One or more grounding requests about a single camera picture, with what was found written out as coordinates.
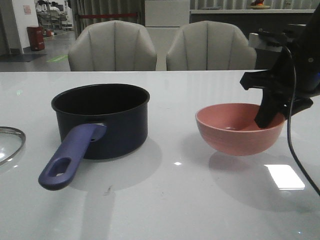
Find white camera box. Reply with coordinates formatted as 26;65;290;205
248;30;293;53

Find dark counter with white top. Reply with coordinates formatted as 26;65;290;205
189;9;316;70

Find beige chair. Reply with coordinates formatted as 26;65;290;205
166;20;257;71
68;20;157;72

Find fruit plate on counter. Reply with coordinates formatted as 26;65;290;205
249;0;271;10

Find glass lid with blue knob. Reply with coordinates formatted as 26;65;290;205
0;126;26;166

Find pink bowl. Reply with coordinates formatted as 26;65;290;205
195;103;285;156

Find white cabinet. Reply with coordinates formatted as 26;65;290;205
144;0;190;71

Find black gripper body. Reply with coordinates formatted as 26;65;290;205
240;7;320;98

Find dark blue saucepan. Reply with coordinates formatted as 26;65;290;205
38;83;150;191

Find red trash bin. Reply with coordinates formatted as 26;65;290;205
27;26;45;51

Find right beige chair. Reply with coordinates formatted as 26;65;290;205
166;20;257;71

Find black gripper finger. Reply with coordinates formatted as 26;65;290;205
282;97;314;120
254;88;287;128

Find left beige chair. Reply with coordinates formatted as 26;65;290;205
68;20;157;72

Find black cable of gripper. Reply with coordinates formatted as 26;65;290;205
281;44;320;197

